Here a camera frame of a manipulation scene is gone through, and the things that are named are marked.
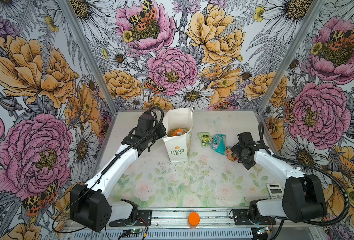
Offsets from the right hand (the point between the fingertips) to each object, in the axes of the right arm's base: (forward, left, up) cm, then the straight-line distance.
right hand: (238, 159), depth 88 cm
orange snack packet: (+14, +35, +9) cm, 39 cm away
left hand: (+8, +41, +17) cm, 45 cm away
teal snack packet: (+11, +9, -1) cm, 15 cm away
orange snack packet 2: (+3, +3, -1) cm, 5 cm away
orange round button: (-29, +28, +2) cm, 41 cm away
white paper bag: (+22, +34, +5) cm, 41 cm away
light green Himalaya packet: (+17, +17, -3) cm, 24 cm away
